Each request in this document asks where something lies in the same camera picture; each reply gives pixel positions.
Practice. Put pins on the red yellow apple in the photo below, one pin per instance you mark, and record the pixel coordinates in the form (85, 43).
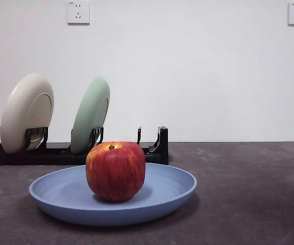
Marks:
(115, 173)

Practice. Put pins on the blue plate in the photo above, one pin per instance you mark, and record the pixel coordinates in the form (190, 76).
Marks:
(162, 194)

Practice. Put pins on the pale green plate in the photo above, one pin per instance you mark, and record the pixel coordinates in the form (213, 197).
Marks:
(91, 109)

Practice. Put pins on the black plate rack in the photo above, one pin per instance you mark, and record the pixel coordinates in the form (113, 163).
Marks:
(47, 158)

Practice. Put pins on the cream plate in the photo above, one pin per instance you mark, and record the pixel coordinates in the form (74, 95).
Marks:
(22, 109)

